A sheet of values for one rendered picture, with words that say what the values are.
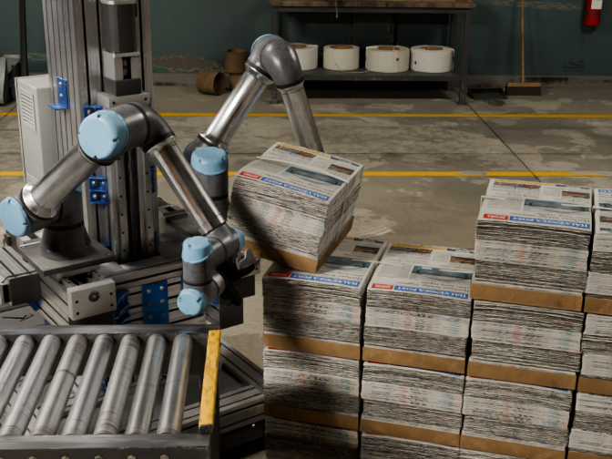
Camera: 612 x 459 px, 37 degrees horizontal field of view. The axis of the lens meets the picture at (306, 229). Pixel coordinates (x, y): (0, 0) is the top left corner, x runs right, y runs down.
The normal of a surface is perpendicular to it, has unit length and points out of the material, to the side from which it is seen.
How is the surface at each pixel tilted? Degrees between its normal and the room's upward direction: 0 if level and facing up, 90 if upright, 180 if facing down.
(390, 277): 1
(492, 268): 90
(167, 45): 90
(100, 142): 85
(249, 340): 0
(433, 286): 1
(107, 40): 90
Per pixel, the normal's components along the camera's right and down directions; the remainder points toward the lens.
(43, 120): 0.58, 0.29
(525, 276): -0.26, 0.33
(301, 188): 0.18, -0.89
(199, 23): 0.05, 0.35
